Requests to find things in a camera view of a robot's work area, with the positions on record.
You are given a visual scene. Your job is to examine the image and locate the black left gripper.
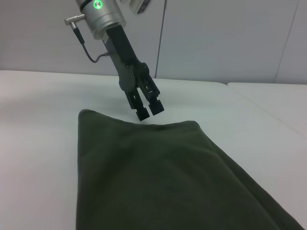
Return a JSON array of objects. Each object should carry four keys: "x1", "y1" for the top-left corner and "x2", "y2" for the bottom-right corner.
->
[{"x1": 102, "y1": 24, "x2": 165, "y2": 121}]

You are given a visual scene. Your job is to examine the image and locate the dark left arm cable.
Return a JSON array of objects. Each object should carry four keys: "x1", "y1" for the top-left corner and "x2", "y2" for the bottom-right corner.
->
[{"x1": 74, "y1": 29, "x2": 111, "y2": 64}]

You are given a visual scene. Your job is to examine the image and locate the dark green t-shirt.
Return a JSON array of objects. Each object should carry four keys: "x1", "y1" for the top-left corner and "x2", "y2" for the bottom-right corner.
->
[{"x1": 75, "y1": 109, "x2": 306, "y2": 230}]

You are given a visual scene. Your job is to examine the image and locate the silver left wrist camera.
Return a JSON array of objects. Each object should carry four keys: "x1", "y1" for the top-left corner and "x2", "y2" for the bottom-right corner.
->
[{"x1": 119, "y1": 0, "x2": 152, "y2": 15}]

